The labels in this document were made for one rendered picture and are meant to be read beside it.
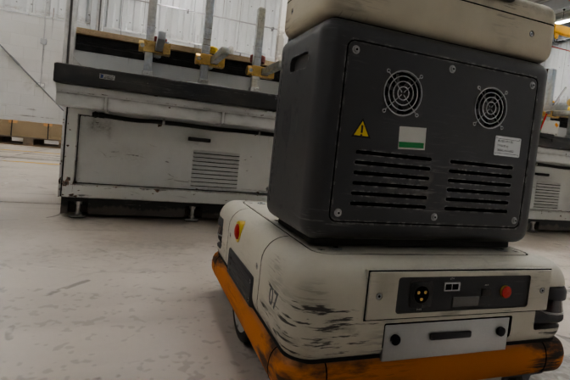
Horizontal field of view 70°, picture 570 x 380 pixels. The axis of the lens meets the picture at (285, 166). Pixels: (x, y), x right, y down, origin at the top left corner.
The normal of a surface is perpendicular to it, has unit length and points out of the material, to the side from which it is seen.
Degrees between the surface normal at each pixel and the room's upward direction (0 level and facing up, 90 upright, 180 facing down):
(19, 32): 90
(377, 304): 90
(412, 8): 90
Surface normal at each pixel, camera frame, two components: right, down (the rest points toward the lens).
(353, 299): 0.33, 0.08
